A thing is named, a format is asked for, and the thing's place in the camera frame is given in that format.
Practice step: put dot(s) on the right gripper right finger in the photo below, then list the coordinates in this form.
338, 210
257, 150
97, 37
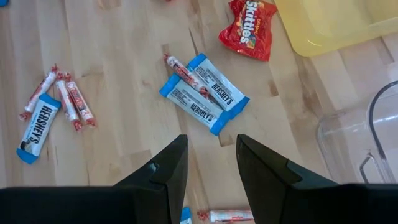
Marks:
264, 186

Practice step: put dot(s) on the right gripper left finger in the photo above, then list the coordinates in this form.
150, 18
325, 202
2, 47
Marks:
168, 186

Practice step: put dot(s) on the white blue Hershey's bar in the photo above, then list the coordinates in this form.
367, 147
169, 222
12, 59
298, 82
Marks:
224, 90
192, 107
38, 127
186, 217

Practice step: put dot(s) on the Smarties candy roll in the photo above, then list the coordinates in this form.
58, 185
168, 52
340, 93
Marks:
66, 102
230, 215
38, 91
80, 102
186, 74

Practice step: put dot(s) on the red Skittles candy bag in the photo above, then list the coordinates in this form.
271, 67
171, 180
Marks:
245, 31

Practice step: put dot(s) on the clear plastic bin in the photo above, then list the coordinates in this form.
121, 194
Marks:
342, 140

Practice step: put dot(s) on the yellow plastic bin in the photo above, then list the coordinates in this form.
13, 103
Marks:
335, 25

